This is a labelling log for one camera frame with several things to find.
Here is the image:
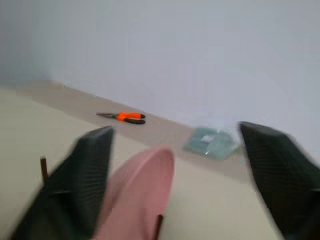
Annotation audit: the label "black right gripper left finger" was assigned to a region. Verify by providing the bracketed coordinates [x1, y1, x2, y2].
[9, 125, 115, 240]

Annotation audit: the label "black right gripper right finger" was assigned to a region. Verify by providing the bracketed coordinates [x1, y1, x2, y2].
[239, 121, 320, 240]

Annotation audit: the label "pink plate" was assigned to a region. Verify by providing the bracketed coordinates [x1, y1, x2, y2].
[92, 146, 175, 240]

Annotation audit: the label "clear plastic bag green contents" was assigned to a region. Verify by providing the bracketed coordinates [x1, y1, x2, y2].
[183, 126, 243, 160]

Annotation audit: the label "orange and black pliers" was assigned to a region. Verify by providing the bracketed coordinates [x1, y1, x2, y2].
[96, 111, 146, 125]

